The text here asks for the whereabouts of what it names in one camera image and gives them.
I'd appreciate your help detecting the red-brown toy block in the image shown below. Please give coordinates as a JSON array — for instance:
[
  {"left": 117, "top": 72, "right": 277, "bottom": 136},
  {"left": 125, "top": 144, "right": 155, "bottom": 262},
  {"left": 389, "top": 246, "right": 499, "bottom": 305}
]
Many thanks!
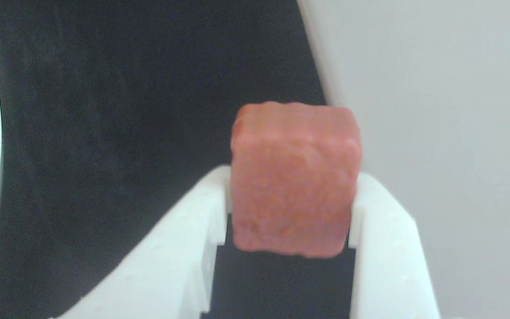
[{"left": 230, "top": 101, "right": 363, "bottom": 259}]

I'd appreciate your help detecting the black desk mat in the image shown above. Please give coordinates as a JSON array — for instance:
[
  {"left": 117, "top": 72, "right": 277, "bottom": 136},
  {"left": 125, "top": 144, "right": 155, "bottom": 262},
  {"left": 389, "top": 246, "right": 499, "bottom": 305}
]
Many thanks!
[{"left": 0, "top": 0, "right": 356, "bottom": 319}]

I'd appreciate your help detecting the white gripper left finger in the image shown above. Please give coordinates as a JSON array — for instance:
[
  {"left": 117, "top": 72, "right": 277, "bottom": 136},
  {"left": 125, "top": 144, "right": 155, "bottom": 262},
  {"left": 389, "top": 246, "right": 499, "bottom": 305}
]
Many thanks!
[{"left": 54, "top": 165, "right": 233, "bottom": 319}]

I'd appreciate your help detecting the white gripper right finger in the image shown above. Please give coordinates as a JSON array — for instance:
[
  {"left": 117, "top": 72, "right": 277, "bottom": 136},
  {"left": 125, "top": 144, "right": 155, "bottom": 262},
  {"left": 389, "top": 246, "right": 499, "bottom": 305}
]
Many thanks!
[{"left": 348, "top": 172, "right": 441, "bottom": 319}]

